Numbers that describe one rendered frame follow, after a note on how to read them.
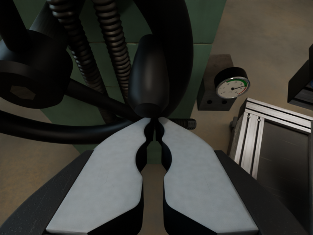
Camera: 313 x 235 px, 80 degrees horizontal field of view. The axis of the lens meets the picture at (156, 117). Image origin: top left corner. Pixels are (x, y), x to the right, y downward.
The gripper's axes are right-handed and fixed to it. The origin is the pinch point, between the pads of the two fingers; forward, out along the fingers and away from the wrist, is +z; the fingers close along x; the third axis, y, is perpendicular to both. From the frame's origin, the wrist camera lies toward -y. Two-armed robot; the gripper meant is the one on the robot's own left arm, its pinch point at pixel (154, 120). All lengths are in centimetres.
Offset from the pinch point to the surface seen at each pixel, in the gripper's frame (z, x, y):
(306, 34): 157, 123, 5
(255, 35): 155, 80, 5
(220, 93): 24.5, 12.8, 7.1
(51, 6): 10.2, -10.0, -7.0
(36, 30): 8.4, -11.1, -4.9
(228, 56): 37.5, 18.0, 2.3
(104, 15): 10.3, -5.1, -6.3
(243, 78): 22.0, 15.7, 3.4
